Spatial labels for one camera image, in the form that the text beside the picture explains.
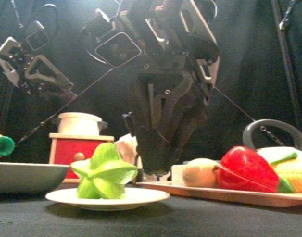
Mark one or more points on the cream toy pot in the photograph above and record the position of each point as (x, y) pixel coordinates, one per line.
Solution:
(79, 123)

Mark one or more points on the wooden tray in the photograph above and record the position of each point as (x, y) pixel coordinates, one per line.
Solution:
(224, 194)

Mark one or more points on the slanted dark frame pole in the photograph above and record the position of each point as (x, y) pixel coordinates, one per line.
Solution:
(286, 77)

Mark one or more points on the green toy star fruit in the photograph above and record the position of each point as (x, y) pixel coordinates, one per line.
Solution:
(103, 172)

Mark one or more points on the yellow toy corn cob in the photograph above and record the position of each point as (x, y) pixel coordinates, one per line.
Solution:
(296, 172)

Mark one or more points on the beige wooden knife block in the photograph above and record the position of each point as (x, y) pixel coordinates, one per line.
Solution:
(126, 148)

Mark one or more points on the red toy bell pepper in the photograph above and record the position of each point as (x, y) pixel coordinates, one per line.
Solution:
(244, 169)

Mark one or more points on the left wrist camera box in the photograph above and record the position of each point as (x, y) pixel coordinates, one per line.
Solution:
(36, 37)

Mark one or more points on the small white plate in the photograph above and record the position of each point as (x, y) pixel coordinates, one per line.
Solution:
(145, 197)

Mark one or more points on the orange toy with green cap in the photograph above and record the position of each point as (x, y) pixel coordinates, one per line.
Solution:
(3, 146)

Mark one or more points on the tan toy potato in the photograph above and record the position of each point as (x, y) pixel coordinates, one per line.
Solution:
(199, 173)

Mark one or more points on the red wooden box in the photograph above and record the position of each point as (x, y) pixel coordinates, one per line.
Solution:
(63, 148)

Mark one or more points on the grey bowl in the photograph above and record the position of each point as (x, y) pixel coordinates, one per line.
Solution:
(26, 177)

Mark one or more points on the white toy block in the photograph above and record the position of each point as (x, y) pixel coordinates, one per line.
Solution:
(177, 174)

